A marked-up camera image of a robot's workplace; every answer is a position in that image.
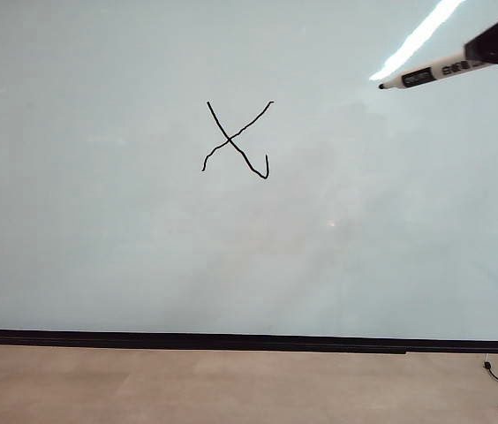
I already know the white glossy whiteboard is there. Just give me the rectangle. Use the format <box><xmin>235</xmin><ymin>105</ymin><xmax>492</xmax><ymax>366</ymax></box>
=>
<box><xmin>0</xmin><ymin>0</ymin><xmax>498</xmax><ymax>342</ymax></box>

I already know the white whiteboard marker pen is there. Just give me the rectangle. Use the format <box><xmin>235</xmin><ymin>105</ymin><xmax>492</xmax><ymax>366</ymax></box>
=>
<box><xmin>378</xmin><ymin>49</ymin><xmax>497</xmax><ymax>92</ymax></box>

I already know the black marker ink mark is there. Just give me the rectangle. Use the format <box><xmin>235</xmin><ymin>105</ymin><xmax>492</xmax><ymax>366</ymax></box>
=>
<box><xmin>200</xmin><ymin>100</ymin><xmax>276</xmax><ymax>181</ymax></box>

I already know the black whiteboard frame rail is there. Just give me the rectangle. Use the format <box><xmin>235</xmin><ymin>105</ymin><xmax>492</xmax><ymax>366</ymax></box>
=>
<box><xmin>0</xmin><ymin>328</ymin><xmax>498</xmax><ymax>356</ymax></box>

